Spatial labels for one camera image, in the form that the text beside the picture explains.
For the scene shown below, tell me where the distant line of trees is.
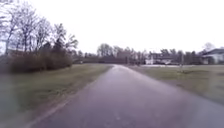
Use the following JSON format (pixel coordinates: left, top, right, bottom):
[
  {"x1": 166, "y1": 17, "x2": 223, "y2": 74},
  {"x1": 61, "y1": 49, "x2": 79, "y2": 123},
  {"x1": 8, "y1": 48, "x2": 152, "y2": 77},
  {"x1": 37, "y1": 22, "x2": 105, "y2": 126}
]
[{"x1": 71, "y1": 42, "x2": 204, "y2": 66}]

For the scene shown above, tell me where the dark wet asphalt path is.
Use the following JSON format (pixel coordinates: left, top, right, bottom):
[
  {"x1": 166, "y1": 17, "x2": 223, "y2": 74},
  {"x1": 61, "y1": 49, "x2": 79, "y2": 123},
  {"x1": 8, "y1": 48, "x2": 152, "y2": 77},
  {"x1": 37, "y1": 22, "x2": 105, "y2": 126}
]
[{"x1": 19, "y1": 64, "x2": 224, "y2": 128}]

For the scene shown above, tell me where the pale paved area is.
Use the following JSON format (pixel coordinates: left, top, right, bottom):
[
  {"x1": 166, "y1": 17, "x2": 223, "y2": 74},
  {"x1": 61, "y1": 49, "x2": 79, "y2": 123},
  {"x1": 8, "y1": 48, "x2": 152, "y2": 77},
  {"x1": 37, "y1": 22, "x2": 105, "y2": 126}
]
[{"x1": 139, "y1": 64, "x2": 183, "y2": 69}]

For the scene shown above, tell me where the white house with dark roof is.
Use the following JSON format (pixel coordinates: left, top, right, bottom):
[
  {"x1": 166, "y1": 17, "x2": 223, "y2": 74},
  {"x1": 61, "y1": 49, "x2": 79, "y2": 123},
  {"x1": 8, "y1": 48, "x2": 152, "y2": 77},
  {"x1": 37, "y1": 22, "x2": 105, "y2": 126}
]
[{"x1": 145, "y1": 53, "x2": 178, "y2": 66}]

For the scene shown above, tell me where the green grass field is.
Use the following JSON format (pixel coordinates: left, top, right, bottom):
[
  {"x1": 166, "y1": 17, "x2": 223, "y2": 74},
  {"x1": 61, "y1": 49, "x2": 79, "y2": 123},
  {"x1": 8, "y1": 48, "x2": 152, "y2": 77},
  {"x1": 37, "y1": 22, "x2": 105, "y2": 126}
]
[
  {"x1": 128, "y1": 64, "x2": 224, "y2": 106},
  {"x1": 0, "y1": 63, "x2": 114, "y2": 128}
]

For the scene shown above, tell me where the brown leafless hedge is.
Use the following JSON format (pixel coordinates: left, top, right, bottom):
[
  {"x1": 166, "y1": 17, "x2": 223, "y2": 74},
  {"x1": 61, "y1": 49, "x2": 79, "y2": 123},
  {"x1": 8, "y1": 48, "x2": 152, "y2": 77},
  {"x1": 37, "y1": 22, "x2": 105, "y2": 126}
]
[{"x1": 0, "y1": 49, "x2": 74, "y2": 75}]

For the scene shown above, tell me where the row of bare trees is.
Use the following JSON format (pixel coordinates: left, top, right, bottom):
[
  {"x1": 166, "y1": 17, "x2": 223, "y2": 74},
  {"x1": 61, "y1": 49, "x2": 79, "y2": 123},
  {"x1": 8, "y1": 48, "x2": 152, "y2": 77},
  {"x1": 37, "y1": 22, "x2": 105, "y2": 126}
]
[{"x1": 0, "y1": 0, "x2": 80, "y2": 56}]

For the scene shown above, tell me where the pale house with grey roof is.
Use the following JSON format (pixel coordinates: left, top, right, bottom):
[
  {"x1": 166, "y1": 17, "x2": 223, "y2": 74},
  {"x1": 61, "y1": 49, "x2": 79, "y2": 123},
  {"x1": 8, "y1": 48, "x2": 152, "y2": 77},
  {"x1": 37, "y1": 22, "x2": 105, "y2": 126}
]
[{"x1": 200, "y1": 48, "x2": 224, "y2": 66}]

